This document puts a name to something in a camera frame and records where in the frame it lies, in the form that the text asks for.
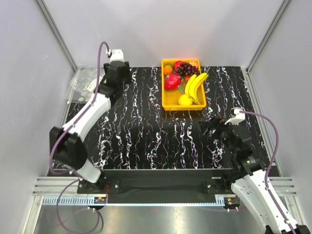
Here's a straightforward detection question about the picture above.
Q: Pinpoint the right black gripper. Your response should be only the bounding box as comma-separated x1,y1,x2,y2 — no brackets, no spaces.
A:
198,116,238,155

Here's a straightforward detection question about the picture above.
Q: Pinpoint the clear bag teal zipper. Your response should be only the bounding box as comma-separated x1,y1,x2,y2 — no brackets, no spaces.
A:
69,67,98,98

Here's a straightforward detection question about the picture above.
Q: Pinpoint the yellow lemon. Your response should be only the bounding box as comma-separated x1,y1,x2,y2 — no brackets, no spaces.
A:
178,94,193,106

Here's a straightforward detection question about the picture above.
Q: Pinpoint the yellow banana bunch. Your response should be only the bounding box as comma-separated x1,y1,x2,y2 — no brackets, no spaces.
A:
184,73,209,100

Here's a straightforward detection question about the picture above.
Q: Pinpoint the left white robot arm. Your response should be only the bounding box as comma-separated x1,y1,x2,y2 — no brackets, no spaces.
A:
49,61,131,193

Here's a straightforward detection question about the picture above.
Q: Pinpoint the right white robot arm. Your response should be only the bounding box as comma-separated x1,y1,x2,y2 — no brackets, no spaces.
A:
198,117,310,234

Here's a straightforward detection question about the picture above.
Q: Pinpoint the orange mandarin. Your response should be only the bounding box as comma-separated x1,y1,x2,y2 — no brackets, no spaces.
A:
163,66,173,76

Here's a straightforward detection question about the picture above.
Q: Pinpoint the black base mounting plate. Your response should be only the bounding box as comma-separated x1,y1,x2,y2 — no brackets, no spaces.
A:
77,169,238,194

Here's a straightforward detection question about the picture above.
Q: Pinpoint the red dragon fruit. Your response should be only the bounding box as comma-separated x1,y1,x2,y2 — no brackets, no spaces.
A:
164,73,181,90

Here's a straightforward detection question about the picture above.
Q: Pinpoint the yellow plastic fruit tray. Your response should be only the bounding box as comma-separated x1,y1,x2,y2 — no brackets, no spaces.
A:
161,58,207,111

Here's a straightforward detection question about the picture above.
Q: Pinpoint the red apple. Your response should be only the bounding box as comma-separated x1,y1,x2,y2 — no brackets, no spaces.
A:
174,60,183,70

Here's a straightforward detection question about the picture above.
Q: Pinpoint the black marble table mat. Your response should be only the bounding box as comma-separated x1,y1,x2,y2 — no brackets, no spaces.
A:
84,66,253,169

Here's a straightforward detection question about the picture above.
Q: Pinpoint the purple grape bunch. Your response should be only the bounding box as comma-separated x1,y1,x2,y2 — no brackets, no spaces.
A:
175,62,200,77

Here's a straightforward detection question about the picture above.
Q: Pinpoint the peach fruit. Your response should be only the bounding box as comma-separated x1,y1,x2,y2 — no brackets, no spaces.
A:
189,60,198,68

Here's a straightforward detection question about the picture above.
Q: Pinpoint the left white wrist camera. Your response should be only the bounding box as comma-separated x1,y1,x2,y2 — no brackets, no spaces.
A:
106,49,124,63

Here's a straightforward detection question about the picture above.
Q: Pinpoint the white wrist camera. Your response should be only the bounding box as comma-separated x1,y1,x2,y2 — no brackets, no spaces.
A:
225,107,245,125
106,49,124,63

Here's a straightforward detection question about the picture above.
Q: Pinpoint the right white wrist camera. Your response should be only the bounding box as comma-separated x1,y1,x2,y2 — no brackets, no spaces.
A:
225,107,245,125

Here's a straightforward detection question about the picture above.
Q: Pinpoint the aluminium frame rail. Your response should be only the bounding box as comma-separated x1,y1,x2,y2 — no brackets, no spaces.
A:
31,176,298,208

